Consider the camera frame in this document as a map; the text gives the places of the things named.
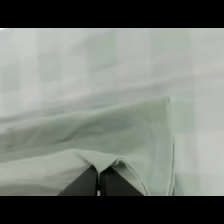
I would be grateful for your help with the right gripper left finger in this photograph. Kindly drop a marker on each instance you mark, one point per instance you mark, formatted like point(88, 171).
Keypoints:
point(85, 185)

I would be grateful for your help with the pale green T-shirt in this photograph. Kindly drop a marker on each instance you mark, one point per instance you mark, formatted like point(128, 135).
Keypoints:
point(100, 133)

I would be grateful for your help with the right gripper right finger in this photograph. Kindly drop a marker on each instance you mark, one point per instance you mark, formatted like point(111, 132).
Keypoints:
point(116, 185)

